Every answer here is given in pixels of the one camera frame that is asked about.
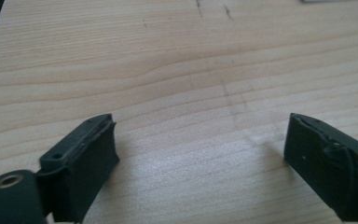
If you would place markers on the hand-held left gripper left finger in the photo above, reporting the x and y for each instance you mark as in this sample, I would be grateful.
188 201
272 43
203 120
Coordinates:
80 168

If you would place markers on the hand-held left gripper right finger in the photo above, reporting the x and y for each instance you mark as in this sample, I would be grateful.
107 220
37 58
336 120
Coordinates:
326 161

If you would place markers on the grey flat object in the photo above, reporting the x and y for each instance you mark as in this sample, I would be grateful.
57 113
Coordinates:
326 1

